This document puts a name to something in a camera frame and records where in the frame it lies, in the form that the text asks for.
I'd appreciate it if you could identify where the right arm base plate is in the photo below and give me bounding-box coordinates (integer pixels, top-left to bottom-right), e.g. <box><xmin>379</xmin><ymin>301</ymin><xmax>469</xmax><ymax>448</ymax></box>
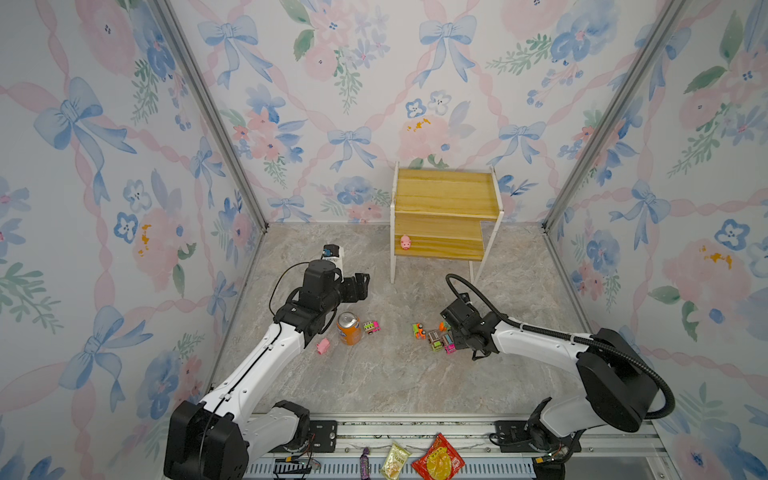
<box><xmin>493</xmin><ymin>419</ymin><xmax>582</xmax><ymax>455</ymax></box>

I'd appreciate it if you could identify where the yellow green snack packet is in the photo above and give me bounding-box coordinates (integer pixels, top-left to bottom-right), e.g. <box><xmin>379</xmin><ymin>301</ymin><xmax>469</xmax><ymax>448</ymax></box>
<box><xmin>380</xmin><ymin>442</ymin><xmax>411</xmax><ymax>480</ymax></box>

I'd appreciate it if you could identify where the wooden two-tier shelf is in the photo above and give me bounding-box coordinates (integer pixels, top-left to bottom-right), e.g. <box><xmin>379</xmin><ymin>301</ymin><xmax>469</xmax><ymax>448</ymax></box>
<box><xmin>389</xmin><ymin>166</ymin><xmax>505</xmax><ymax>282</ymax></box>

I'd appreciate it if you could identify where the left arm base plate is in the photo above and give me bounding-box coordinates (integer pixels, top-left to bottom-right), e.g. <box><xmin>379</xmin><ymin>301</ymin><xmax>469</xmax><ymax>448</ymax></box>
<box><xmin>271</xmin><ymin>420</ymin><xmax>338</xmax><ymax>455</ymax></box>

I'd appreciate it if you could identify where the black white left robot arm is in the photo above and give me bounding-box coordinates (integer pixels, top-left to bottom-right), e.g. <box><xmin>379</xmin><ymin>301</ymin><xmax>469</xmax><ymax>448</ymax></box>
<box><xmin>163</xmin><ymin>257</ymin><xmax>370</xmax><ymax>479</ymax></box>

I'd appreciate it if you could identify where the orange soda can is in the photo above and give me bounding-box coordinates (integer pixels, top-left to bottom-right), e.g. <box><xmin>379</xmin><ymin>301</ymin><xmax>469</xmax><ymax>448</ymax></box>
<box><xmin>336</xmin><ymin>312</ymin><xmax>363</xmax><ymax>346</ymax></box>

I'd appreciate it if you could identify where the aluminium front rail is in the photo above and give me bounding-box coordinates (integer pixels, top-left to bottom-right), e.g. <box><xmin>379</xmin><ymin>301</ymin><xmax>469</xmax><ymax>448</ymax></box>
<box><xmin>241</xmin><ymin>414</ymin><xmax>681</xmax><ymax>479</ymax></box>

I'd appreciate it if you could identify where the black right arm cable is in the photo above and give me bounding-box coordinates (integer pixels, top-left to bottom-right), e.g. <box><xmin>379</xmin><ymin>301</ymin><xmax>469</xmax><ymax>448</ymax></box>
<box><xmin>445</xmin><ymin>273</ymin><xmax>677</xmax><ymax>420</ymax></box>

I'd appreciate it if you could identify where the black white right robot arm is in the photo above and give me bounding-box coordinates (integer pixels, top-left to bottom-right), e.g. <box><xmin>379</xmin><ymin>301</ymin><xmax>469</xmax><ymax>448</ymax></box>
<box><xmin>441</xmin><ymin>294</ymin><xmax>663</xmax><ymax>455</ymax></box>

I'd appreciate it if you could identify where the grey green toy truck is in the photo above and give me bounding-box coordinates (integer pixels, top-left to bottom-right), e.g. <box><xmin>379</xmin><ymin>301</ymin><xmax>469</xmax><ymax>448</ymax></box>
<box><xmin>426</xmin><ymin>330</ymin><xmax>444</xmax><ymax>351</ymax></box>

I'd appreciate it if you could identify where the red snack packet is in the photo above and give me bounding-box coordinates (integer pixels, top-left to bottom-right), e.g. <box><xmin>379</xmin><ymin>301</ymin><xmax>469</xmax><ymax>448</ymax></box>
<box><xmin>411</xmin><ymin>433</ymin><xmax>466</xmax><ymax>480</ymax></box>

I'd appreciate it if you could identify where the purple small bottle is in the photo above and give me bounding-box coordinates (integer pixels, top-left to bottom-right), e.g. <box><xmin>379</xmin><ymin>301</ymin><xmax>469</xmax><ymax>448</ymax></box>
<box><xmin>359</xmin><ymin>447</ymin><xmax>371</xmax><ymax>480</ymax></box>

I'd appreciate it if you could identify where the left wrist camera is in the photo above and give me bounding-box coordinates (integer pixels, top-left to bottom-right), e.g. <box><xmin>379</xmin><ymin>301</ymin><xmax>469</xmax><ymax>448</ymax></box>
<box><xmin>321</xmin><ymin>244</ymin><xmax>344</xmax><ymax>271</ymax></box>

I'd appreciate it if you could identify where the pink green toy truck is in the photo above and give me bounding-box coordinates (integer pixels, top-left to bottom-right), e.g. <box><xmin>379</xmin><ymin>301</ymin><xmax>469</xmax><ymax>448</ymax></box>
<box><xmin>363</xmin><ymin>321</ymin><xmax>381</xmax><ymax>335</ymax></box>

